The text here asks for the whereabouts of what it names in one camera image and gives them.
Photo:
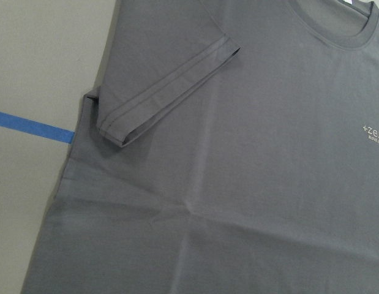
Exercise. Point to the dark brown t-shirt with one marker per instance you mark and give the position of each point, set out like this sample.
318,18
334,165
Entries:
232,147

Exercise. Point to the crossing blue tape strip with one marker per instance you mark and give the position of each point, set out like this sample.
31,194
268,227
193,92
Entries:
36,128

